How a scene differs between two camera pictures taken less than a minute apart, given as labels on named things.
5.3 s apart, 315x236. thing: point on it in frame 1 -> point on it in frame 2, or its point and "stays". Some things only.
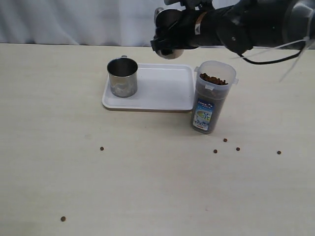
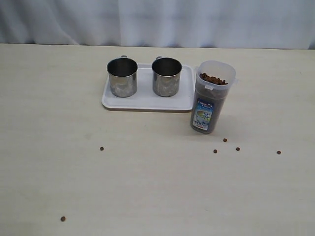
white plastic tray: x=160 y=87 stays
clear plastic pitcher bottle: x=214 y=81 stays
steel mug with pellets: x=122 y=73 stays
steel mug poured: x=175 y=54 -> x=166 y=73
